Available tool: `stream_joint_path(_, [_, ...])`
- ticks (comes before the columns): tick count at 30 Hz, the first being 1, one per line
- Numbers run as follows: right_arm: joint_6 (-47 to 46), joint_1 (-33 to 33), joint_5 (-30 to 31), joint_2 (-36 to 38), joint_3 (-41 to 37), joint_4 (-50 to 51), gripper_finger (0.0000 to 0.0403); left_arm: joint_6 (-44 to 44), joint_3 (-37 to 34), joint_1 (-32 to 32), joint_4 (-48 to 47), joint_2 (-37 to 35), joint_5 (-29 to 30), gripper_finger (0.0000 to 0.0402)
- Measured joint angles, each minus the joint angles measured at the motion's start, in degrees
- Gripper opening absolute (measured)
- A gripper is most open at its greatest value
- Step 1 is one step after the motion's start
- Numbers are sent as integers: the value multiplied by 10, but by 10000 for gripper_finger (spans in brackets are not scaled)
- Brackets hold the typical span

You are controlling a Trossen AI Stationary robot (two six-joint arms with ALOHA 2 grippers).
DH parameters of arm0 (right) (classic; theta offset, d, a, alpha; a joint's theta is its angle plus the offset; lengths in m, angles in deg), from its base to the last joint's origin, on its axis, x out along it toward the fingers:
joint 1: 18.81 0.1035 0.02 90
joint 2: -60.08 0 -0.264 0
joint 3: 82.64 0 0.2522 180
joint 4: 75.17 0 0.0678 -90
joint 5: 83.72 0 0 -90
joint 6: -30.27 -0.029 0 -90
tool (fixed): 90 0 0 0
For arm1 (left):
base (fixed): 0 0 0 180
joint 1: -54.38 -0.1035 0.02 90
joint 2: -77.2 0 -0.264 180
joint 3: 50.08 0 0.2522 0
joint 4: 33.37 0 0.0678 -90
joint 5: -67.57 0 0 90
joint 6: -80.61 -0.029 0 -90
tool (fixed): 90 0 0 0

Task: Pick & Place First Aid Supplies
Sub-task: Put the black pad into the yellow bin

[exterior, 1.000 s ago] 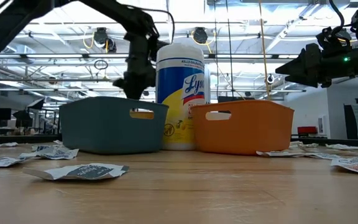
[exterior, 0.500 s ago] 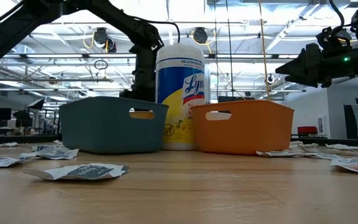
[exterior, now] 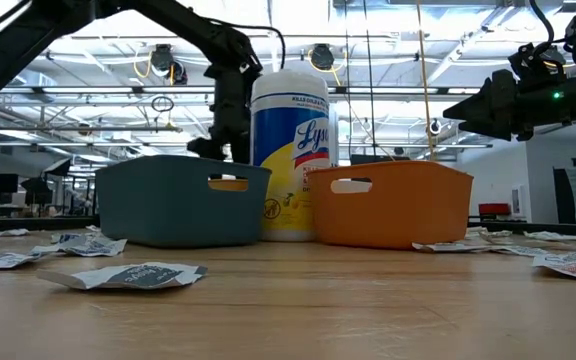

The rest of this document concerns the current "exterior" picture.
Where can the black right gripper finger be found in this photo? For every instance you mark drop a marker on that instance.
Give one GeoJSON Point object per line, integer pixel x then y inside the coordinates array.
{"type": "Point", "coordinates": [503, 133]}
{"type": "Point", "coordinates": [493, 102]}

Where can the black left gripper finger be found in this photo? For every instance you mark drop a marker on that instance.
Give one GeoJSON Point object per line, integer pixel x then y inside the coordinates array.
{"type": "Point", "coordinates": [208, 149]}
{"type": "Point", "coordinates": [240, 150]}

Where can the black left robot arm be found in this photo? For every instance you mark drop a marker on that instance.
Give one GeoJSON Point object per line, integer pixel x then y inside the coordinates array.
{"type": "Point", "coordinates": [178, 20]}

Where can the yellow plastic bin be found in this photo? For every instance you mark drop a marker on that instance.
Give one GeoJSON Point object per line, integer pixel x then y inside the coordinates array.
{"type": "Point", "coordinates": [228, 185]}

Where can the Lysol wipes canister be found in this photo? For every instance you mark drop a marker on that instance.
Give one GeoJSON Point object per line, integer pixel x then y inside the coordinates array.
{"type": "Point", "coordinates": [288, 150]}

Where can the small black ceiling reel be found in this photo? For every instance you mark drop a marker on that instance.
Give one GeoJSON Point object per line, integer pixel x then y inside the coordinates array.
{"type": "Point", "coordinates": [434, 127]}

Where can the teal plastic bin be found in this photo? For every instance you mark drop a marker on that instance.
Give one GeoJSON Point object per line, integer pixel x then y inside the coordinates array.
{"type": "Point", "coordinates": [168, 205]}

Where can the red storage box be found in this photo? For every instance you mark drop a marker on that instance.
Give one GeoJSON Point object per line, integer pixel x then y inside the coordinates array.
{"type": "Point", "coordinates": [494, 209]}

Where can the grey green curtain panel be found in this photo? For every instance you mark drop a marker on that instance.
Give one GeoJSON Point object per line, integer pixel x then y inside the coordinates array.
{"type": "Point", "coordinates": [575, 195]}

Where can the green striped bandage wrapper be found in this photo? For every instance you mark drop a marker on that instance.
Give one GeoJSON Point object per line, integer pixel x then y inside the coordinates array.
{"type": "Point", "coordinates": [488, 233]}
{"type": "Point", "coordinates": [568, 236]}

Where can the white plastic bin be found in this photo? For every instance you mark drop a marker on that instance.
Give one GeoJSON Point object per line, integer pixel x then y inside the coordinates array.
{"type": "Point", "coordinates": [350, 186]}

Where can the white red bandage packet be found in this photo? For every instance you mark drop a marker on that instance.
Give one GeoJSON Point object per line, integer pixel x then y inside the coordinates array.
{"type": "Point", "coordinates": [453, 247]}
{"type": "Point", "coordinates": [523, 251]}
{"type": "Point", "coordinates": [573, 267]}

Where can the orange plastic bin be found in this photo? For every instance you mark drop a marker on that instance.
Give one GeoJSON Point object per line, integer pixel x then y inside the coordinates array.
{"type": "Point", "coordinates": [408, 210]}

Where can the black softbox light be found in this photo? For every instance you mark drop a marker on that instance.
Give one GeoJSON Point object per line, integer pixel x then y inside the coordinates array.
{"type": "Point", "coordinates": [58, 167]}

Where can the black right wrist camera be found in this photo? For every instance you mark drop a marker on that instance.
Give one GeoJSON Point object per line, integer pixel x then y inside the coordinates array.
{"type": "Point", "coordinates": [533, 65]}

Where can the white wall panel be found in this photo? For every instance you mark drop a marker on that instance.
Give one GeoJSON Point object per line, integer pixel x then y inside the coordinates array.
{"type": "Point", "coordinates": [518, 200]}

